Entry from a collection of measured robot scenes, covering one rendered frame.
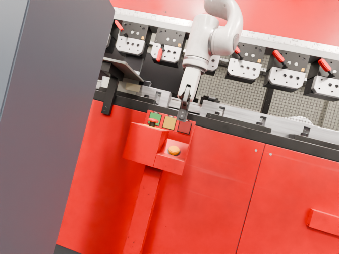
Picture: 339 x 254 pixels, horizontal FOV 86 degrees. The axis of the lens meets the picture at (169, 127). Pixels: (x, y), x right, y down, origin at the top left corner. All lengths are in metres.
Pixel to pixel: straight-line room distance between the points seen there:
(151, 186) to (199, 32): 0.52
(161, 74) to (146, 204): 1.12
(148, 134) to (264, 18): 0.82
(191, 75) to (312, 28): 0.74
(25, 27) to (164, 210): 0.80
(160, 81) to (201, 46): 0.97
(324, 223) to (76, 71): 0.98
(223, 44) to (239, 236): 0.76
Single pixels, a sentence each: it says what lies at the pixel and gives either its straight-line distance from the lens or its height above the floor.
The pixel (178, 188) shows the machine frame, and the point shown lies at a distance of 0.86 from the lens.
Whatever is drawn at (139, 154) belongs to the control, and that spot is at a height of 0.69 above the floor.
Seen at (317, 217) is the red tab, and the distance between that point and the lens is 0.99.
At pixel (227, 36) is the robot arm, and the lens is 0.59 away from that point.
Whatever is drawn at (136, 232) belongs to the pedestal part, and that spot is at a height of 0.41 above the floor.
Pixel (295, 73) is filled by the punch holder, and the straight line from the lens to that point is 1.07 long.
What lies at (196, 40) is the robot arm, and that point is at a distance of 0.61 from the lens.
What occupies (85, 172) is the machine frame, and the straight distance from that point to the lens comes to 0.98.
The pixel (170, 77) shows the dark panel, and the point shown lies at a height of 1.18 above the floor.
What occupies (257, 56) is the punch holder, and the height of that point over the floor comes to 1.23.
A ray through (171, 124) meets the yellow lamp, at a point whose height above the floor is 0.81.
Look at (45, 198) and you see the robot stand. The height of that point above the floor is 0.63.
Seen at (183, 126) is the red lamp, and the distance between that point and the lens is 0.71.
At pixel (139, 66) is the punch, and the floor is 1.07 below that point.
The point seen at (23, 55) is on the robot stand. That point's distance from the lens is 0.26.
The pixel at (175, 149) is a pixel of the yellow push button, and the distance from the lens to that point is 0.64.
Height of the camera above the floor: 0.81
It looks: 1 degrees down
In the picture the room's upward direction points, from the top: 15 degrees clockwise
